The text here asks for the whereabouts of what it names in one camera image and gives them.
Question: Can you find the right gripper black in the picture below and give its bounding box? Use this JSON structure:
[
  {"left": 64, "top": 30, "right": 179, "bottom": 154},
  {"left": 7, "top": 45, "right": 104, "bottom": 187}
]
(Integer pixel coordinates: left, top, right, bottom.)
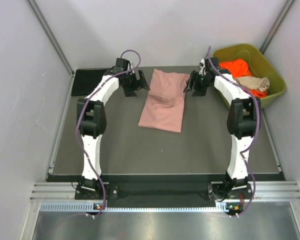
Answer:
[{"left": 183, "top": 71, "right": 212, "bottom": 97}]

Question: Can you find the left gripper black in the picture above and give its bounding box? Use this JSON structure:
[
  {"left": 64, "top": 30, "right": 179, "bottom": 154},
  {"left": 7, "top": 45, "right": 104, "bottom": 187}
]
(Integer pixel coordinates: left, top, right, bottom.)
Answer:
[{"left": 121, "top": 69, "right": 150, "bottom": 97}]

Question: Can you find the pink t shirt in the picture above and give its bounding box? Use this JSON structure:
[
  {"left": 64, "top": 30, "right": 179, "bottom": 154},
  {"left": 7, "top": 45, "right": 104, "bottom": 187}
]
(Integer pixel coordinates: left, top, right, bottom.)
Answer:
[{"left": 138, "top": 69, "right": 190, "bottom": 133}]

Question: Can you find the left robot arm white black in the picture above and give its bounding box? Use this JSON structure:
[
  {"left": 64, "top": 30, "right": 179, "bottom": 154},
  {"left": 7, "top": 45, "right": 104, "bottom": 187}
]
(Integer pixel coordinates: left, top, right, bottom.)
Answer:
[{"left": 75, "top": 58, "right": 150, "bottom": 199}]

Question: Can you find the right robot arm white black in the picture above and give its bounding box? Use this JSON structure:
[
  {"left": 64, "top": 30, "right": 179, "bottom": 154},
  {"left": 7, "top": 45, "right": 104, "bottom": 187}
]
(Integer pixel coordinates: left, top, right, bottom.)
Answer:
[{"left": 183, "top": 57, "right": 261, "bottom": 201}]

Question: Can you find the orange t shirt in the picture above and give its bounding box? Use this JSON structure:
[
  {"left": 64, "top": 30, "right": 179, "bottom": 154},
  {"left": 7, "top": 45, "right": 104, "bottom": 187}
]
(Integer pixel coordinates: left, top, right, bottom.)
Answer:
[{"left": 219, "top": 58, "right": 268, "bottom": 98}]

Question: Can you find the folded black t shirt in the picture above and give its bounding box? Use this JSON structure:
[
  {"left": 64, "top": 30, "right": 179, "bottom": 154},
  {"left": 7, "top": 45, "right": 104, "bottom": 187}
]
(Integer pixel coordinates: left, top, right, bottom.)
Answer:
[{"left": 71, "top": 68, "right": 107, "bottom": 97}]

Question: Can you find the olive green plastic bin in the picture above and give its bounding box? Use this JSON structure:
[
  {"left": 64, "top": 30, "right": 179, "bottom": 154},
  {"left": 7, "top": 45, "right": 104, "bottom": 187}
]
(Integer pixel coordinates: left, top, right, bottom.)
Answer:
[{"left": 212, "top": 43, "right": 287, "bottom": 109}]

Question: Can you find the beige t shirt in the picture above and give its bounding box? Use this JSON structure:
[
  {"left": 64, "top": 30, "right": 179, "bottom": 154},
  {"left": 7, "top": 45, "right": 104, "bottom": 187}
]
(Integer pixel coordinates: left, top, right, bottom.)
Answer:
[{"left": 234, "top": 76, "right": 270, "bottom": 92}]

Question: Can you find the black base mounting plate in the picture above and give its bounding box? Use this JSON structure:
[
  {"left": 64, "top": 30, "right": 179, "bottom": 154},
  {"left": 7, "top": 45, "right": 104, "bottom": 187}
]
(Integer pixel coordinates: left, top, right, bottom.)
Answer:
[{"left": 74, "top": 173, "right": 284, "bottom": 209}]

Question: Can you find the left aluminium corner post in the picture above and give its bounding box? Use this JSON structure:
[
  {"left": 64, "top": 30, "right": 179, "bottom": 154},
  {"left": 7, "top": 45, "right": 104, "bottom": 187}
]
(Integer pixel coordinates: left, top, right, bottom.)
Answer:
[{"left": 24, "top": 0, "right": 75, "bottom": 75}]

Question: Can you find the aluminium corner post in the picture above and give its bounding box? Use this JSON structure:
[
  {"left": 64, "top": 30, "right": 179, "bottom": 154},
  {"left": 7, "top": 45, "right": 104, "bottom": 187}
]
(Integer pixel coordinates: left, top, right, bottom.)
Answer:
[
  {"left": 259, "top": 0, "right": 297, "bottom": 55},
  {"left": 24, "top": 0, "right": 75, "bottom": 75}
]

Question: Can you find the right aluminium corner post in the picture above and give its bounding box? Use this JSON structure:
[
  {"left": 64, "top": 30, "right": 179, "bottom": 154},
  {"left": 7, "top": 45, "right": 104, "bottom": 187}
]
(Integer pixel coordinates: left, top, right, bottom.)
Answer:
[{"left": 259, "top": 0, "right": 297, "bottom": 55}]

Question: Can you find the grey slotted cable duct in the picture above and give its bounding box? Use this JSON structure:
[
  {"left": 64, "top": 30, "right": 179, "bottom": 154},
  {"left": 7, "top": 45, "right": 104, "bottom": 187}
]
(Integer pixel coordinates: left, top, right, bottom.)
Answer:
[{"left": 40, "top": 202, "right": 239, "bottom": 213}]

